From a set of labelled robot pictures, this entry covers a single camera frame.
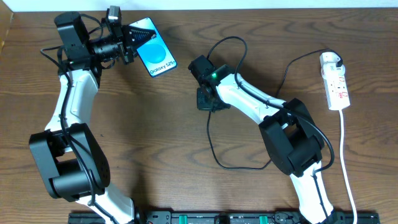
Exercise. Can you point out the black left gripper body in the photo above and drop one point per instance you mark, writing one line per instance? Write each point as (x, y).
(127, 46)

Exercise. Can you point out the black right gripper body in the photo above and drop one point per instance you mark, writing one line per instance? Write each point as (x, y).
(205, 101)

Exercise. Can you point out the blue Galaxy smartphone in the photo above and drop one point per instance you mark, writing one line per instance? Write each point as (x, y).
(155, 55)

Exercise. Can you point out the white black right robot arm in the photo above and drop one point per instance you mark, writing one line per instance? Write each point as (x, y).
(292, 140)

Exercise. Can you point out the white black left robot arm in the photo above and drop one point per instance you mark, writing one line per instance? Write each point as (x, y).
(70, 161)

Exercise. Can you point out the white power strip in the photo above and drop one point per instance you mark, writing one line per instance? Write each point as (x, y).
(333, 74)

